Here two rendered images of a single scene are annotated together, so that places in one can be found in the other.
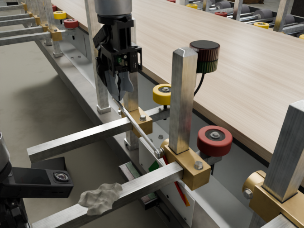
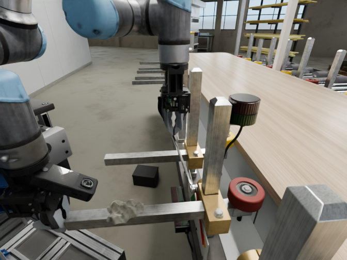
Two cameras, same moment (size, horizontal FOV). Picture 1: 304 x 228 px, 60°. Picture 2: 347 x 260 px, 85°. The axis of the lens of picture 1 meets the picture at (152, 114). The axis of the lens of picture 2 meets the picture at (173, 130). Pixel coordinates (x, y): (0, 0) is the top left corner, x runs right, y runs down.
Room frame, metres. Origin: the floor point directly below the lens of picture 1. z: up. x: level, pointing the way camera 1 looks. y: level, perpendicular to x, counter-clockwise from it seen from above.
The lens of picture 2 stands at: (0.13, -0.13, 1.24)
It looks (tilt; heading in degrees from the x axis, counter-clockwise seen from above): 29 degrees down; 25
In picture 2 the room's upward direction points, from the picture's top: straight up
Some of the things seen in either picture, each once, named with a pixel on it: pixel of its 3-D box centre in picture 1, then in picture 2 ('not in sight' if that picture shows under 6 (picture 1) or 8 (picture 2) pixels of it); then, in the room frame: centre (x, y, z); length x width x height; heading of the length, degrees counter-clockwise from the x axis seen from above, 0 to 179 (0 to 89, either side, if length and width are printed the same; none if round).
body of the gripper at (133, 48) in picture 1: (118, 44); (174, 87); (0.56, 0.07, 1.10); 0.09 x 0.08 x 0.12; 31
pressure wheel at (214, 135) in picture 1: (212, 152); (242, 204); (0.49, -0.15, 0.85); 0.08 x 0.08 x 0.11
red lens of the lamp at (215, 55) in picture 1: (204, 50); (243, 103); (0.51, -0.10, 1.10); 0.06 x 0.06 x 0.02
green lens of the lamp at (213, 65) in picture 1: (202, 62); (241, 114); (0.51, -0.10, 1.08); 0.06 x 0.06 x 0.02
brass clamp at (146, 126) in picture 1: (135, 117); (192, 151); (0.68, 0.05, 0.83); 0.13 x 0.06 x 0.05; 31
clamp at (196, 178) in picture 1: (184, 160); (211, 202); (0.47, -0.08, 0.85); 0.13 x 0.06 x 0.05; 31
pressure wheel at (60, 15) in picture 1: (60, 20); not in sight; (1.79, 0.60, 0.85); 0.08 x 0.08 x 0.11
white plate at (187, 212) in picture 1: (162, 178); (195, 211); (0.50, -0.03, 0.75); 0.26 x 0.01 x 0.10; 31
